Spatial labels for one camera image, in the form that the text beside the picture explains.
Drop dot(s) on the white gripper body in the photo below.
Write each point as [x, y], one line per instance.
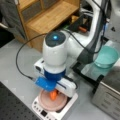
[64, 84]

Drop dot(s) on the orange toy carrot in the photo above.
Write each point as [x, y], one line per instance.
[53, 95]

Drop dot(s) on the pink plate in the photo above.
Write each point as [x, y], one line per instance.
[51, 105]

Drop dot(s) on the teal bowl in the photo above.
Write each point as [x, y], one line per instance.
[106, 57]

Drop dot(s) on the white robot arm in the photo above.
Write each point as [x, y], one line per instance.
[58, 45]

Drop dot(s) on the silver toaster oven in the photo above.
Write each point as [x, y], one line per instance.
[106, 93]

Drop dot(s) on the wooden shelf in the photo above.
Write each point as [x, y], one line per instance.
[43, 16]

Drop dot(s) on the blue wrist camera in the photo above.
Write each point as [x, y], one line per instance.
[46, 84]

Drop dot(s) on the oven door with handle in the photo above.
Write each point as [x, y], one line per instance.
[93, 73]

